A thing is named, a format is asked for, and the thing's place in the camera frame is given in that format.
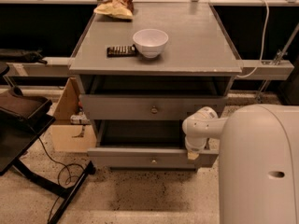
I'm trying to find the grey drawer cabinet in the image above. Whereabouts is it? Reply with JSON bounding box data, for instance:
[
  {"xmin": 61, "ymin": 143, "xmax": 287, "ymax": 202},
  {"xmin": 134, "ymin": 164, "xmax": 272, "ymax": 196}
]
[{"xmin": 68, "ymin": 2, "xmax": 243, "ymax": 173}]

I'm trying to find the black stand with tray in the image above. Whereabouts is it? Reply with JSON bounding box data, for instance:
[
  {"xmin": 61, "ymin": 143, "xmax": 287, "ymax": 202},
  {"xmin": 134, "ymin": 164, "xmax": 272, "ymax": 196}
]
[{"xmin": 0, "ymin": 62, "xmax": 95, "ymax": 224}]

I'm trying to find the yellow chip bag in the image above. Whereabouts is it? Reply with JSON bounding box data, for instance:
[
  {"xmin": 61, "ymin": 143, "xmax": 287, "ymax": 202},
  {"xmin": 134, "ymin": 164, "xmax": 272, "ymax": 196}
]
[{"xmin": 93, "ymin": 0, "xmax": 134, "ymax": 20}]

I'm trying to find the small white bottle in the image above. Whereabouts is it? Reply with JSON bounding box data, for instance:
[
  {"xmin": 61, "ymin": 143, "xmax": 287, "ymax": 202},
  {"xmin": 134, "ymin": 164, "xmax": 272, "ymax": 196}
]
[{"xmin": 70, "ymin": 115, "xmax": 90, "ymax": 125}]

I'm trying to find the white cable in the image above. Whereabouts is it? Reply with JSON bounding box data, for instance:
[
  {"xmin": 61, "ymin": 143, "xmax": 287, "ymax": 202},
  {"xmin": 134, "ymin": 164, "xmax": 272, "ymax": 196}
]
[{"xmin": 235, "ymin": 0, "xmax": 270, "ymax": 79}]

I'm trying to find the grey drawer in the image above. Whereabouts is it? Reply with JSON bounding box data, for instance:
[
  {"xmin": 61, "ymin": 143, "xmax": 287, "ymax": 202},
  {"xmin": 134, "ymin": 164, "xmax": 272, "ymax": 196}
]
[
  {"xmin": 80, "ymin": 94, "xmax": 227, "ymax": 120},
  {"xmin": 88, "ymin": 120, "xmax": 219, "ymax": 170}
]

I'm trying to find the dark chocolate bar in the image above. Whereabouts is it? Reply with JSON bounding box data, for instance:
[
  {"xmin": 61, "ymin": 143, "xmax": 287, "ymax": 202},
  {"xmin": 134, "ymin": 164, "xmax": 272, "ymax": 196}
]
[{"xmin": 107, "ymin": 45, "xmax": 137, "ymax": 58}]

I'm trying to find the grey top drawer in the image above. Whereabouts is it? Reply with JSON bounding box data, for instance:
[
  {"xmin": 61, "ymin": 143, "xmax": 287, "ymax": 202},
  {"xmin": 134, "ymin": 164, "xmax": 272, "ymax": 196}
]
[{"xmin": 80, "ymin": 94, "xmax": 227, "ymax": 120}]

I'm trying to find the white bowl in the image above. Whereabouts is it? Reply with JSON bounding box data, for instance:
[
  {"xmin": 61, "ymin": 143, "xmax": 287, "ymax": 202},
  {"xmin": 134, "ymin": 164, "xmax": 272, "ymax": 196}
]
[{"xmin": 133, "ymin": 29, "xmax": 168, "ymax": 59}]

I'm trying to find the cardboard box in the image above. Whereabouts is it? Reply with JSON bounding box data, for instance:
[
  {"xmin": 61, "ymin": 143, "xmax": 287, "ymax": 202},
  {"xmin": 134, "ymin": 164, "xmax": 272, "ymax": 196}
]
[{"xmin": 50, "ymin": 77, "xmax": 96, "ymax": 153}]

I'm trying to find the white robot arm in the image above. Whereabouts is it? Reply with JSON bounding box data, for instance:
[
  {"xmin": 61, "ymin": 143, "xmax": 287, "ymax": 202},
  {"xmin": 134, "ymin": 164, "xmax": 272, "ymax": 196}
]
[{"xmin": 182, "ymin": 104, "xmax": 299, "ymax": 224}]

